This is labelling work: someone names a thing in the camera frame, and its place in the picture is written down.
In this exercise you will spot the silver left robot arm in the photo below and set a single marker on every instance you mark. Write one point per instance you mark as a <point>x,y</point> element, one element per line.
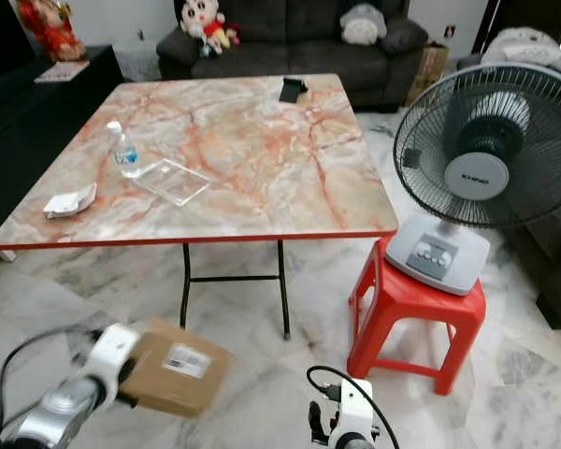
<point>56,421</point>

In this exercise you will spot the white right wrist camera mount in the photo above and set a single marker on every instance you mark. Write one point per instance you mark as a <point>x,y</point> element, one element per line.
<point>355,412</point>

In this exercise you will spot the dark grey fabric sofa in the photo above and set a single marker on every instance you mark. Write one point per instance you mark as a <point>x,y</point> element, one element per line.
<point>290,47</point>

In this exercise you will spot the cartoon boy plush doll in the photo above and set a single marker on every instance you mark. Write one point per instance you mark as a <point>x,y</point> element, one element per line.
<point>208,23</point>

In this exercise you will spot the small grey Totoro plush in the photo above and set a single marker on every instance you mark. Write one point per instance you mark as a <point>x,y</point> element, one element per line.
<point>363,25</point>

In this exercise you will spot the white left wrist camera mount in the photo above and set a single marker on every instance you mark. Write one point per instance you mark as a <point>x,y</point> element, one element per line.
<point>110,360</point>

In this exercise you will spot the tall brown cardboard carton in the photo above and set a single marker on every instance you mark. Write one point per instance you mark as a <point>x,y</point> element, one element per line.
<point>428,75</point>

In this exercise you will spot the grey electric desk fan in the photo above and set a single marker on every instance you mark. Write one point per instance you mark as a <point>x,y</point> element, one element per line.
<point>477,174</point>

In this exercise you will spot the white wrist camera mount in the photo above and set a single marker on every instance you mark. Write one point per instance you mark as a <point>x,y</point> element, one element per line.
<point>110,360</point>
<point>355,412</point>

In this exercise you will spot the clear plastic water bottle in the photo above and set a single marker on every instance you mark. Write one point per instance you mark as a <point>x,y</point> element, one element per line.
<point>124,152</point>

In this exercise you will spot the small black stand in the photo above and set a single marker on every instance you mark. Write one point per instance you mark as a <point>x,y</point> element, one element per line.
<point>292,90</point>

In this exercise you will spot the marble pattern folding table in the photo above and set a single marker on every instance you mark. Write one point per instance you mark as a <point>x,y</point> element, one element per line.
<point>280,159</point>

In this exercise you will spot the clear plastic tray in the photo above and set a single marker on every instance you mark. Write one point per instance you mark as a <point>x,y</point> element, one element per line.
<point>173,181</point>

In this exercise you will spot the white booklet with red print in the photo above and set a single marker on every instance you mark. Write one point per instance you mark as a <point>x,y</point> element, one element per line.
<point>61,72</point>

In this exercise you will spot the black low cabinet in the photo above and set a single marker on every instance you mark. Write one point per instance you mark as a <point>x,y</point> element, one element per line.
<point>28,140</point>

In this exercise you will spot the red festive figurine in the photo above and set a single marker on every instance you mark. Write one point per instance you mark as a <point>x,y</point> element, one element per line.
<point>51,28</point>

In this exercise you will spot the large grey Totoro plush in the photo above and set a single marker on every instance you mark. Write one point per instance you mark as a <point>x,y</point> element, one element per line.
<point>519,45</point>

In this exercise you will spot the brown cardboard box with label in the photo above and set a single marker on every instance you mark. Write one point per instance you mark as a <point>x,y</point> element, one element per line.
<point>178,367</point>

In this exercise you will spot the red plastic stool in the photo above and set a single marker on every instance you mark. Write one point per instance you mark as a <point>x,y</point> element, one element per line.
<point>416,309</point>

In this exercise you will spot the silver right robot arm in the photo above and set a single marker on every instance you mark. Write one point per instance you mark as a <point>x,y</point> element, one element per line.
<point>357,443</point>

